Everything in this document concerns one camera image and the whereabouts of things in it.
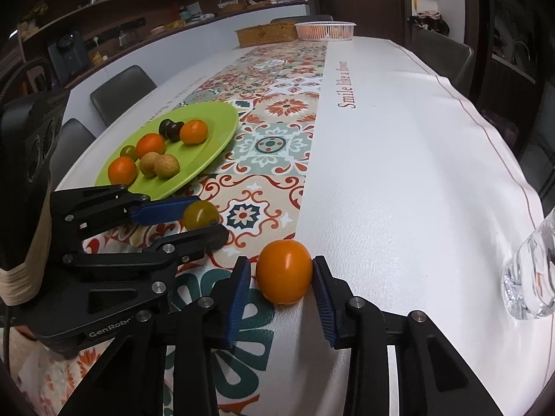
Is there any brown longan front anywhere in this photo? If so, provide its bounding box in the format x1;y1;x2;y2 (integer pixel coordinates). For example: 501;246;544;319
154;154;181;179

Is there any grey chair near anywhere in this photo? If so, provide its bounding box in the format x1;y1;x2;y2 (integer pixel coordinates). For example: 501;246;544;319
50;118;96;189

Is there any green plum left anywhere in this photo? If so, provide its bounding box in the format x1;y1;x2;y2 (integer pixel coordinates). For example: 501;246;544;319
119;145;138;162

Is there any grey chair table end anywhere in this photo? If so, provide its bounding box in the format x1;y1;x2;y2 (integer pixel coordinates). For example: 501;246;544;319
270;14;334;24

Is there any dark chestnut back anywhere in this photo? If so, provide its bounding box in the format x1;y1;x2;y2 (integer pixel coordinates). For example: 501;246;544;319
158;118;174;139

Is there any clear plastic fruit container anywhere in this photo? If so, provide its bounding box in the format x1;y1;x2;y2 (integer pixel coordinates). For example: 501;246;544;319
294;21;357;41

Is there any black coffee machine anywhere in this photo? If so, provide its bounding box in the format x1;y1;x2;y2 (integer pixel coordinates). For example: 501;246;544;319
48;31;91;86

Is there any green plate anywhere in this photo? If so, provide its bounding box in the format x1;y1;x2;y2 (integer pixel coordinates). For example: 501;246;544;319
95;102;239;200

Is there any orange tangerine centre back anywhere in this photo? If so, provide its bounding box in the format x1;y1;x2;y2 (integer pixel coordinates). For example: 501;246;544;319
180;119;209;146

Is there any grey chair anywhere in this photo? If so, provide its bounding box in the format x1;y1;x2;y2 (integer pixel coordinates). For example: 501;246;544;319
411;25;474;97
50;118;96;189
90;65;157;126

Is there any orange oval kumquat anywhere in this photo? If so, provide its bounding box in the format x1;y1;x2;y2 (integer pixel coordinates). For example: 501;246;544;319
256;240;312;305

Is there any large orange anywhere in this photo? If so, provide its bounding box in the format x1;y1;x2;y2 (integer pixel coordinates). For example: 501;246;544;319
107;156;137;186

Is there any green plum with stem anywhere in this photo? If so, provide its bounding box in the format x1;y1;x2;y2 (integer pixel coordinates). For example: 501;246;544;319
182;200;219;231

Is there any grey chair right side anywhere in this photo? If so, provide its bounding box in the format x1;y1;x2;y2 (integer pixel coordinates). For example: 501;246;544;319
411;25;474;97

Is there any orange tangerine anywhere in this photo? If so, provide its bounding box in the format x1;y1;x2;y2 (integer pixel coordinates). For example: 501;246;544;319
180;119;209;146
136;133;165;159

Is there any patterned table runner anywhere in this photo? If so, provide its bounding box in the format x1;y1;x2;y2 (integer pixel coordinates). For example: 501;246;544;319
17;39;330;416

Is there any orange tangerine centre front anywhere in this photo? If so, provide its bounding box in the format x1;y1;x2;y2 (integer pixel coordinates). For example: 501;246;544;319
136;133;165;159

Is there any grey chair far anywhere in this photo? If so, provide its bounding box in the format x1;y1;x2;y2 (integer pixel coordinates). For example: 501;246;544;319
90;65;157;126

